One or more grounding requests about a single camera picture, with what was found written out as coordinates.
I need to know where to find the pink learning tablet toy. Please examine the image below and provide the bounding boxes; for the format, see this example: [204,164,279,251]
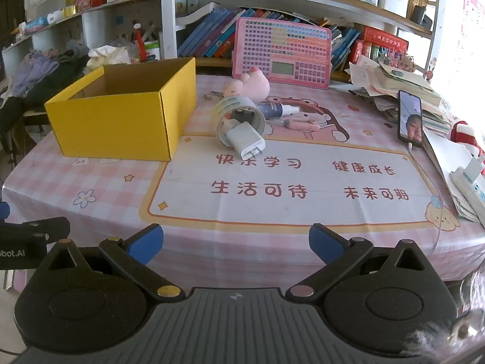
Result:
[232,17,332,90]

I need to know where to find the stack of papers and books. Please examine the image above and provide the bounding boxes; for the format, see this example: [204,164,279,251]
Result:
[349,55,461,133]

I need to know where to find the red book box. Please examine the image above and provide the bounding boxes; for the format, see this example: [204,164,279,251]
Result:
[354,25,410,63]

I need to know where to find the pink plush pig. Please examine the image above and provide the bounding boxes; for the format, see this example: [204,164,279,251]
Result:
[222,66,270,99]

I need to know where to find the pink pen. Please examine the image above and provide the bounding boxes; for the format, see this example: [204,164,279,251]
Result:
[284,118,319,131]

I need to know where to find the white power strip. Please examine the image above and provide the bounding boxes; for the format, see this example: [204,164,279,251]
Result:
[449,157,485,213]

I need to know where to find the row of blue books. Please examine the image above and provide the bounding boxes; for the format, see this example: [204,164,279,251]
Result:
[177,8,243,59]

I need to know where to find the red bottle with white cap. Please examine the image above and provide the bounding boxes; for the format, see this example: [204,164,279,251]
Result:
[134,26,147,61]

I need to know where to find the grey furry cuff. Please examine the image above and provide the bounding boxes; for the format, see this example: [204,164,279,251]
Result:
[402,269,485,364]

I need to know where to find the wide tape roll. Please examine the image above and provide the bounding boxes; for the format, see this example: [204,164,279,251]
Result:
[215,96,268,148]

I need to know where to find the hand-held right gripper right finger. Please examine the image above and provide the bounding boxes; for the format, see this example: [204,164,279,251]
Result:
[285,223,442,304]

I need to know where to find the black smartphone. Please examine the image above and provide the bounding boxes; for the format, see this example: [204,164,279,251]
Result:
[397,90,424,148]

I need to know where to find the yellow cardboard box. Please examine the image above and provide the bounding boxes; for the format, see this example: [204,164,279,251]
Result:
[44,57,197,162]

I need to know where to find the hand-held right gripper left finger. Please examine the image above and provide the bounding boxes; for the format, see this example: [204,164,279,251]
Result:
[36,223,186,304]

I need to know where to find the white notebooks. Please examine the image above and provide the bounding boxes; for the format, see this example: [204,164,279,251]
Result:
[420,127,485,224]

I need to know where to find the pile of clothes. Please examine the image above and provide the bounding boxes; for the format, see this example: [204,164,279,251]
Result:
[0,42,89,133]

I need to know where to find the red plush toy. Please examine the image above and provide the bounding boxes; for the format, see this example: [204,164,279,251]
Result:
[449,119,485,158]

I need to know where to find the blue spray bottle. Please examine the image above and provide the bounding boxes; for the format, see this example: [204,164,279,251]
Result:
[257,102,302,119]

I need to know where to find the black box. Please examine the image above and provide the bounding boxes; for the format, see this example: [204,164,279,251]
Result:
[411,5,433,29]

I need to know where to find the white shelf unit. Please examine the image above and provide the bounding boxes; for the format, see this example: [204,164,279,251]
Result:
[0,0,444,84]

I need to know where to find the white crumpled bag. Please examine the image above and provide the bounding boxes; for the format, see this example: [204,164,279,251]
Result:
[88,45,131,71]

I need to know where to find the white tub with green label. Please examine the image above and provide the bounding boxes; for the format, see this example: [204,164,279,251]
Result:
[143,40,162,62]

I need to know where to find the white plug charger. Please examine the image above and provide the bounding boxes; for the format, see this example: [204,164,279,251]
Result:
[226,121,266,161]

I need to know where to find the pink wall poster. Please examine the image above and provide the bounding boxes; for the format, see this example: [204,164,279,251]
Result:
[460,0,485,69]

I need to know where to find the row of thin leaning books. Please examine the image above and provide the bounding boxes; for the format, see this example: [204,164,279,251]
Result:
[329,25,360,71]

